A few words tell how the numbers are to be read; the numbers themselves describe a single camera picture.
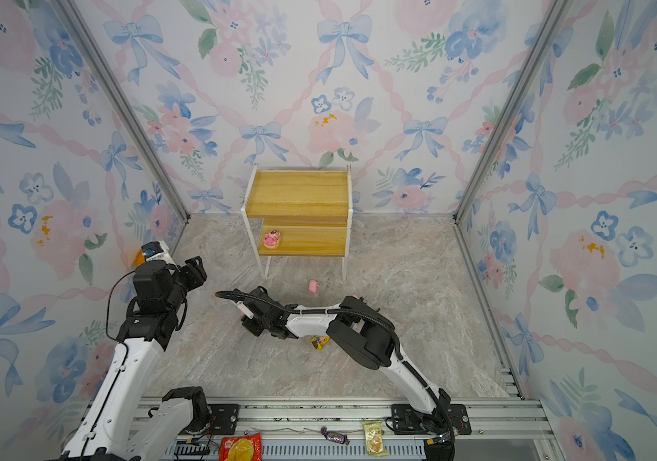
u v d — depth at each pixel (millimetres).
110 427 406
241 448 689
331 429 734
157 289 557
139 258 949
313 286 975
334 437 712
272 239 880
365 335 549
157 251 640
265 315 731
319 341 856
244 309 752
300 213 751
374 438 702
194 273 684
